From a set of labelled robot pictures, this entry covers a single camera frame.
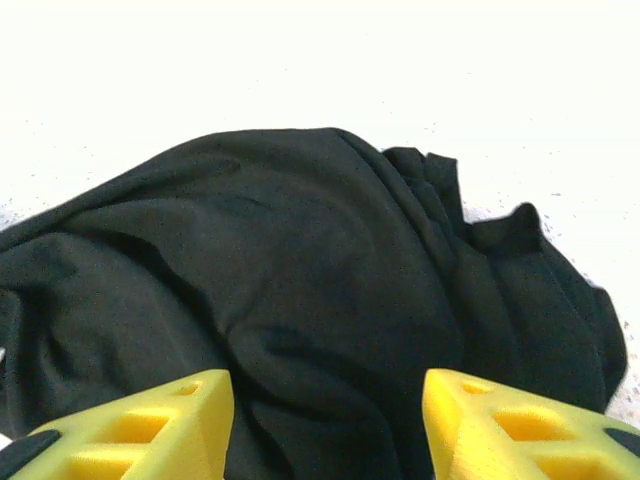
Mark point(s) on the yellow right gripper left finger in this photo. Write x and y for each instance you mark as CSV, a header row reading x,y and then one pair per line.
x,y
150,430

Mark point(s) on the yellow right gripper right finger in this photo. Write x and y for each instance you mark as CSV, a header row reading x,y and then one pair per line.
x,y
500,440

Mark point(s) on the black floral print t-shirt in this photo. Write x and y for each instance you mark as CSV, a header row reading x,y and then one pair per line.
x,y
300,250

